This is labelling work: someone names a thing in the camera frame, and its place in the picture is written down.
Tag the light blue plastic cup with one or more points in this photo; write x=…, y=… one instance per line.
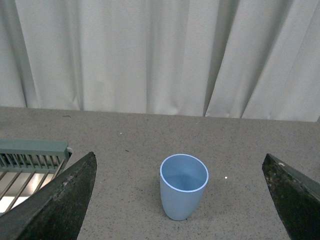
x=183, y=179

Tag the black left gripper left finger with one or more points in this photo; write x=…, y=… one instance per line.
x=56, y=211

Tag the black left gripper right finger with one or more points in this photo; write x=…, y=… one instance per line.
x=296, y=198

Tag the white pleated curtain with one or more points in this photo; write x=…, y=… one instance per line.
x=249, y=59

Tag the green dish drying rack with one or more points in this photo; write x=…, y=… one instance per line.
x=28, y=165

